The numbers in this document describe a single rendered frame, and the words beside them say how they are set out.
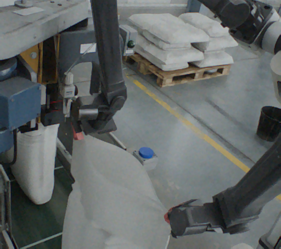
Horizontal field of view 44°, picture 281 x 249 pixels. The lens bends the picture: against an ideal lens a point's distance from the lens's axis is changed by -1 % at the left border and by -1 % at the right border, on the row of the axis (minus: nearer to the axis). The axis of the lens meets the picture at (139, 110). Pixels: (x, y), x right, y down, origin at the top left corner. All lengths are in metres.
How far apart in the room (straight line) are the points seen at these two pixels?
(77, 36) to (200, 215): 0.66
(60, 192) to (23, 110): 1.08
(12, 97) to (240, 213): 0.52
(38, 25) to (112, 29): 0.19
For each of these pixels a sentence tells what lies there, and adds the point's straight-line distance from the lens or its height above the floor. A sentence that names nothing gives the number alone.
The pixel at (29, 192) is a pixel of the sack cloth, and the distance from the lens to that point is 1.78.
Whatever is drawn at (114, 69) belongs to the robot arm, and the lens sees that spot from 0.90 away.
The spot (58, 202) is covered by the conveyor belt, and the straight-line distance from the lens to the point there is 1.83.
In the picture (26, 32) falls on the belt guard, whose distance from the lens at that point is 0.85.
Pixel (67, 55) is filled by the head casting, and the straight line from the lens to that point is 1.12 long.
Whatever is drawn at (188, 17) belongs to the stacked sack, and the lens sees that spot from 4.61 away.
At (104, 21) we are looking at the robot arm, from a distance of 0.80.
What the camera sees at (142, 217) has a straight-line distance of 1.02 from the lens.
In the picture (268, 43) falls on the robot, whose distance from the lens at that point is 1.05.
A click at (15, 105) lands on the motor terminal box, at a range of 0.81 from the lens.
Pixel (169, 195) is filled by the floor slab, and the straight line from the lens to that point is 2.53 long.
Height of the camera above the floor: 1.69
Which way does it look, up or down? 30 degrees down
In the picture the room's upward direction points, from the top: 11 degrees clockwise
